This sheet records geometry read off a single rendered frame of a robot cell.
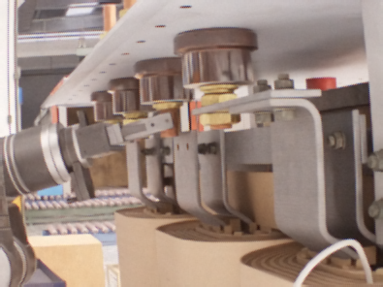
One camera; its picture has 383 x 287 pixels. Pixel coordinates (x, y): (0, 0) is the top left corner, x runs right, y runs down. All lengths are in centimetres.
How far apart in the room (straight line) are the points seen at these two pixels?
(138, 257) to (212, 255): 48
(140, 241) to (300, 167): 79
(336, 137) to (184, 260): 43
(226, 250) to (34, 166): 35
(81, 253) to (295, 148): 165
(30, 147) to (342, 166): 59
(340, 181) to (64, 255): 167
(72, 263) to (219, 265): 134
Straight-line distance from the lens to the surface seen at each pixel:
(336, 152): 76
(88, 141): 113
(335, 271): 75
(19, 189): 120
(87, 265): 234
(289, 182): 76
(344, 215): 75
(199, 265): 106
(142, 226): 147
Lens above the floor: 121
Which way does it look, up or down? 1 degrees up
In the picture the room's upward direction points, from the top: 3 degrees counter-clockwise
